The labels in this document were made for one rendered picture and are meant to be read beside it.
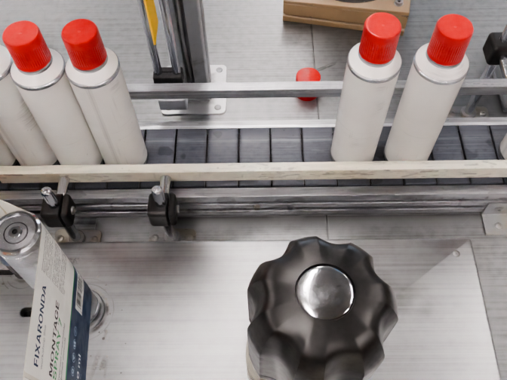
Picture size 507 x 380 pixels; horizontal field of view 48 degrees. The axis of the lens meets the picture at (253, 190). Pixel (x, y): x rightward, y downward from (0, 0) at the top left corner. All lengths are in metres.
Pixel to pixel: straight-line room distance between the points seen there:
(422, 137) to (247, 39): 0.35
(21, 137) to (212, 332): 0.29
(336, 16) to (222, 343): 0.51
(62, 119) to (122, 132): 0.06
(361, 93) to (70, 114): 0.29
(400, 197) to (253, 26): 0.37
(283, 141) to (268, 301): 0.42
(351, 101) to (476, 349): 0.27
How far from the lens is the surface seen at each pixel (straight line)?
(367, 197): 0.67
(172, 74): 0.69
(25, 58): 0.56
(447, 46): 0.55
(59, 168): 0.67
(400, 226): 0.71
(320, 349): 0.28
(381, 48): 0.54
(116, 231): 0.71
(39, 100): 0.59
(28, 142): 0.67
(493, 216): 0.75
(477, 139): 0.74
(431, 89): 0.57
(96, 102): 0.58
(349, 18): 0.88
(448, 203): 0.71
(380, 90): 0.57
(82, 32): 0.55
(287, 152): 0.69
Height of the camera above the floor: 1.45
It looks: 60 degrees down
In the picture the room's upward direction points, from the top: 2 degrees counter-clockwise
